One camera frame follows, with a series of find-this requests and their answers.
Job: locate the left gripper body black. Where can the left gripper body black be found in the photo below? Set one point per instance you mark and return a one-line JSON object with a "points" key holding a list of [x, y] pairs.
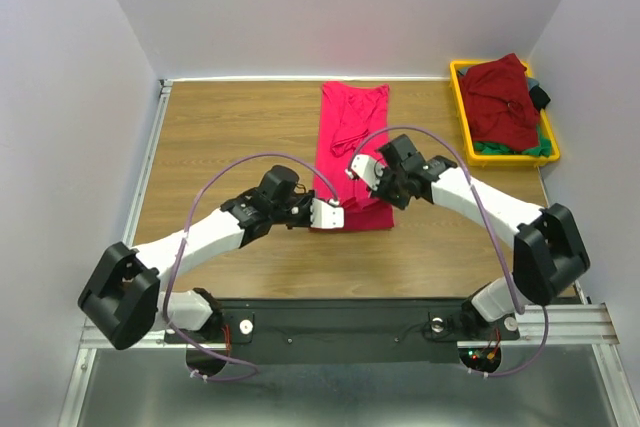
{"points": [[296, 213]]}

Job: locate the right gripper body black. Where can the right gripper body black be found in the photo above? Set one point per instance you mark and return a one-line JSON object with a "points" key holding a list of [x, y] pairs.
{"points": [[392, 189]]}

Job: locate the pink t shirt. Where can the pink t shirt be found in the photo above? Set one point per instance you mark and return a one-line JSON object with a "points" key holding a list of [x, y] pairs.
{"points": [[348, 115]]}

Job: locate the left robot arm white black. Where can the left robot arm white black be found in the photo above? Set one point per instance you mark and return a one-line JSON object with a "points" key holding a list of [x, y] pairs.
{"points": [[131, 292]]}

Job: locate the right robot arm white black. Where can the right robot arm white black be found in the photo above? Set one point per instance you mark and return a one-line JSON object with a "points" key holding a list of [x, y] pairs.
{"points": [[548, 251]]}

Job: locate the yellow plastic bin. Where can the yellow plastic bin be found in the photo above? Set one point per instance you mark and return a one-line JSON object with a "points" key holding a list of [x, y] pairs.
{"points": [[457, 68]]}

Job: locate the dark red t shirt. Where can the dark red t shirt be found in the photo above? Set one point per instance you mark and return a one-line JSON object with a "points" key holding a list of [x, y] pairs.
{"points": [[497, 104]]}

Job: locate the green t shirt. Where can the green t shirt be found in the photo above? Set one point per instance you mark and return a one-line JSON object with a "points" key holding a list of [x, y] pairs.
{"points": [[540, 147]]}

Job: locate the black garment in bin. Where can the black garment in bin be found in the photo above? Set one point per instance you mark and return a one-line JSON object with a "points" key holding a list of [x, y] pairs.
{"points": [[539, 97]]}

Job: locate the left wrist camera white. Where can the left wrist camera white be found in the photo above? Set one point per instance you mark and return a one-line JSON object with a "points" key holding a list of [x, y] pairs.
{"points": [[326, 215]]}

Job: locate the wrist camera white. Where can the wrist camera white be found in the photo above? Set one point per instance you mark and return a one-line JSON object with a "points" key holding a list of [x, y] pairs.
{"points": [[366, 169], [326, 215]]}

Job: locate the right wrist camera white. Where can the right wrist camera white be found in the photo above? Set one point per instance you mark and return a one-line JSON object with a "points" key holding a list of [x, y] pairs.
{"points": [[366, 169]]}

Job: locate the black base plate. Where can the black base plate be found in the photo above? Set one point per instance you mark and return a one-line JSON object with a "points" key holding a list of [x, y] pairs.
{"points": [[344, 331]]}

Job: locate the aluminium frame rail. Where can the aluminium frame rail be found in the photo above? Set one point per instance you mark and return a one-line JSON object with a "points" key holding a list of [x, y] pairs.
{"points": [[569, 324]]}

